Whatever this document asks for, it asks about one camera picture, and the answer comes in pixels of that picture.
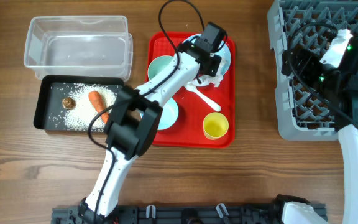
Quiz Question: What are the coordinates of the orange carrot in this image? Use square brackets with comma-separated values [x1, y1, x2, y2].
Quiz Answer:
[88, 90, 109, 123]

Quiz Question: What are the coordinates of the yellow cup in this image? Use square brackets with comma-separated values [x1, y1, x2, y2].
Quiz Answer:
[203, 112, 229, 140]

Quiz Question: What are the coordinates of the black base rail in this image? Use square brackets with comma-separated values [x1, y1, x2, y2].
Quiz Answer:
[50, 204, 271, 224]

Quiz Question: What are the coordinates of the grey dishwasher rack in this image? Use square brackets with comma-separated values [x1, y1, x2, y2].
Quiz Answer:
[267, 0, 358, 141]

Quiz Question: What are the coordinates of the white tissue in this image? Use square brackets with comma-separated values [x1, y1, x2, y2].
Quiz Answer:
[190, 74, 224, 88]

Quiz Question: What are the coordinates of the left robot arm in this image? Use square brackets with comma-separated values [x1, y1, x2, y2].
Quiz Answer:
[80, 40, 223, 223]

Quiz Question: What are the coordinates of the green bowl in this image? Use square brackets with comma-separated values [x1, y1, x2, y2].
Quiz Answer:
[147, 55, 173, 80]

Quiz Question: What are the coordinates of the red plastic tray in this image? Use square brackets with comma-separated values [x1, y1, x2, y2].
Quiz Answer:
[153, 39, 236, 148]

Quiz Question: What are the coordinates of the brown food scrap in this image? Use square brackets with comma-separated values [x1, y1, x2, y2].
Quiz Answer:
[62, 97, 76, 110]

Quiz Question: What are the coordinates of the white rice pile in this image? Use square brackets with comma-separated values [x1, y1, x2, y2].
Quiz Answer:
[63, 85, 117, 131]

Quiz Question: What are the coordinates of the light blue bowl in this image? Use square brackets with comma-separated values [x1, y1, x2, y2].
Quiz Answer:
[157, 98, 179, 131]

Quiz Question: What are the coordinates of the clear plastic bin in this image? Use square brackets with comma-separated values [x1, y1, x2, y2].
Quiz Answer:
[24, 15, 133, 82]

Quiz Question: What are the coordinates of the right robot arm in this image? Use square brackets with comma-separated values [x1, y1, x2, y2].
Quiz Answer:
[282, 37, 358, 223]

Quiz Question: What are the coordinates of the white plastic spoon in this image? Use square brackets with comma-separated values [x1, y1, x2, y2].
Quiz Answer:
[185, 84, 221, 112]

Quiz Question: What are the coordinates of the black waste tray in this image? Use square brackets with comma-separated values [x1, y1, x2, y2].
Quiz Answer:
[34, 75, 124, 131]

